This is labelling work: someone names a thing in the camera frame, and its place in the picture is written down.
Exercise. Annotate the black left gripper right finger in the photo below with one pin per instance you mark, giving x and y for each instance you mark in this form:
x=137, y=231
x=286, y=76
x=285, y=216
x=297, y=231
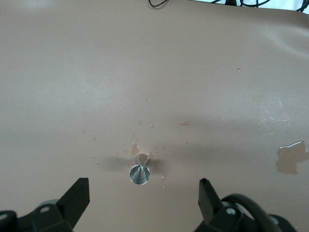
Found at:
x=207, y=200

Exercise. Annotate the clear glass cup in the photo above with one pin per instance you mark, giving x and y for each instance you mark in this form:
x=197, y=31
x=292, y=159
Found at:
x=140, y=175

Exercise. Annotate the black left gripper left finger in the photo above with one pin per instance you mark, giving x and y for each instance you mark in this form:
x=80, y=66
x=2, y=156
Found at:
x=74, y=198

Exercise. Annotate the small brown liquid spill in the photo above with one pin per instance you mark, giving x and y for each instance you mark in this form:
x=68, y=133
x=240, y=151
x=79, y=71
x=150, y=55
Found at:
x=135, y=148

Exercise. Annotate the large brown liquid puddle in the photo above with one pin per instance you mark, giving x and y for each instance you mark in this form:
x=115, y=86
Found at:
x=289, y=159

